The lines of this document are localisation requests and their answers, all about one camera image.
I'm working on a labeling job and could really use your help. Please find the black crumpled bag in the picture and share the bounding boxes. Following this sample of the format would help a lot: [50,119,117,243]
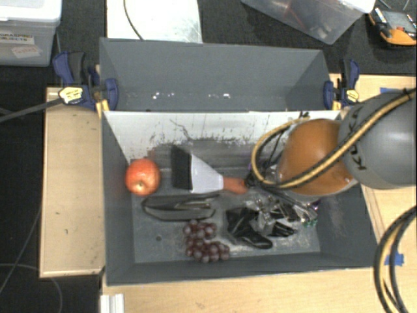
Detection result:
[225,206,298,250]

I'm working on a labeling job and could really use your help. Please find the black bristle paint brush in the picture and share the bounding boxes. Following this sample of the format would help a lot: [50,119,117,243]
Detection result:
[169,145,249,196]

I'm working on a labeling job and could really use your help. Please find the purple grape bunch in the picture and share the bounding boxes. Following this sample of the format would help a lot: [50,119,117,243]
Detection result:
[182,219,231,263]

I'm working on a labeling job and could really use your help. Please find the black sunglasses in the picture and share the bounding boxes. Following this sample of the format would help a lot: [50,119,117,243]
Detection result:
[141,193,217,222]

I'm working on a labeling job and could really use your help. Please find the red apple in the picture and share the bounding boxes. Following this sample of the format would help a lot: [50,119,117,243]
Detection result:
[124,158,162,197]

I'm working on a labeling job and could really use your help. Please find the grey metal bin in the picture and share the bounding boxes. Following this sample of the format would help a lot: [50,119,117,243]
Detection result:
[98,37,381,286]

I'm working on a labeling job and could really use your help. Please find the pale wood board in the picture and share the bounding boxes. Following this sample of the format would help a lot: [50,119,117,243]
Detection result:
[38,86,106,278]

